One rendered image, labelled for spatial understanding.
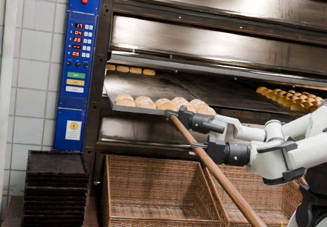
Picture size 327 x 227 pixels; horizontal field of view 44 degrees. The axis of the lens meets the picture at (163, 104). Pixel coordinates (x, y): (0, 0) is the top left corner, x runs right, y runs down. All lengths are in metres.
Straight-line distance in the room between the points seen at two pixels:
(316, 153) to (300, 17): 1.30
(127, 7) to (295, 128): 1.04
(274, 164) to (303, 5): 1.40
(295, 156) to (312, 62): 1.35
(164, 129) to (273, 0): 0.95
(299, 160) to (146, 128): 1.20
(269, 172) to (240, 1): 1.26
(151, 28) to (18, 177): 1.09
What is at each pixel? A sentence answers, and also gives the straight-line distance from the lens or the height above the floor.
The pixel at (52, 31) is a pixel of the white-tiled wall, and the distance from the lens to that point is 2.18.
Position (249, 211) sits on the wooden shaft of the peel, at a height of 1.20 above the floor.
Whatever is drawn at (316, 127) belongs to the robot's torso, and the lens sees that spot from 1.57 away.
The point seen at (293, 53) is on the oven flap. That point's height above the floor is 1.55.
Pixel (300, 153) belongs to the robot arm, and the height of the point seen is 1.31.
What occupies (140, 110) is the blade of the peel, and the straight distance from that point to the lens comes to 1.97.
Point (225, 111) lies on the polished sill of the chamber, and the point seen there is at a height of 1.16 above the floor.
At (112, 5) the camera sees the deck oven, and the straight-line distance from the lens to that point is 2.18.
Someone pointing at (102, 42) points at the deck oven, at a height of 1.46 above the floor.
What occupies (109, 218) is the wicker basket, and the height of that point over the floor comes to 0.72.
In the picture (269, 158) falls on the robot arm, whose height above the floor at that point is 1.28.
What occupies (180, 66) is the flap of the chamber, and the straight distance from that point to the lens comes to 2.12.
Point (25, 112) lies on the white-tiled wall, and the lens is 2.26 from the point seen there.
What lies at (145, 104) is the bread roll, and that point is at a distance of 1.98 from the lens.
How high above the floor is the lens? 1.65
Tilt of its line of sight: 12 degrees down
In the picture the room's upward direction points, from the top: 9 degrees clockwise
